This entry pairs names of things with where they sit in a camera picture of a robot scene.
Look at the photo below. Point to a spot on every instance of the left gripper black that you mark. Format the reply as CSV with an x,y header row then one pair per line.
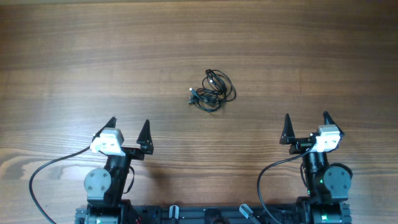
x,y
143,140

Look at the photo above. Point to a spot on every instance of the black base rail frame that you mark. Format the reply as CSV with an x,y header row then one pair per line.
x,y
283,213

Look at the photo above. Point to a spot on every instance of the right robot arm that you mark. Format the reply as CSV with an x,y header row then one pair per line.
x,y
327,184

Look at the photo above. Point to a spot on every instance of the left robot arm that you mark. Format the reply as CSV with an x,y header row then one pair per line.
x,y
105,186

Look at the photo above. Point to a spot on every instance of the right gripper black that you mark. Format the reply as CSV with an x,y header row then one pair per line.
x,y
288,137

